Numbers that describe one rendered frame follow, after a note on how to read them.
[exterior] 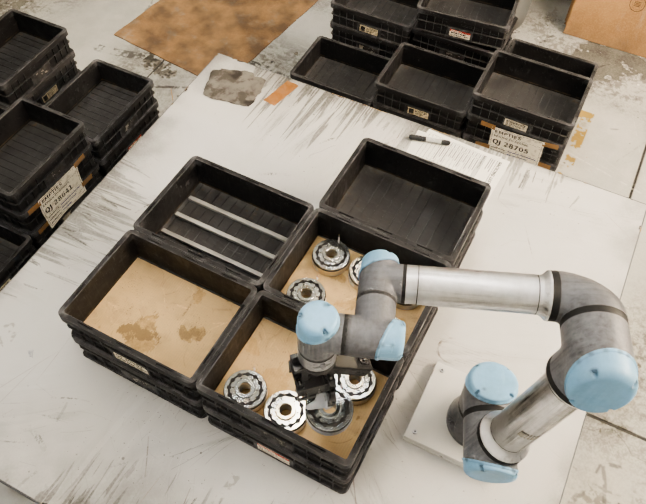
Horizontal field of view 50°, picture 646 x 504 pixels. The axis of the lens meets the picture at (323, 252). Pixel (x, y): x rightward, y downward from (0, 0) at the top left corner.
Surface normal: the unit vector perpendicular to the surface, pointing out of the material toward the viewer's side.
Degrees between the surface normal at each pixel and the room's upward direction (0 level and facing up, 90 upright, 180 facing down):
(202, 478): 0
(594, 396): 79
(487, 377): 11
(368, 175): 0
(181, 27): 0
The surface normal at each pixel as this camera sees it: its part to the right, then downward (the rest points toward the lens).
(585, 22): -0.41, 0.53
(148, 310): 0.01, -0.58
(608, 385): -0.10, 0.71
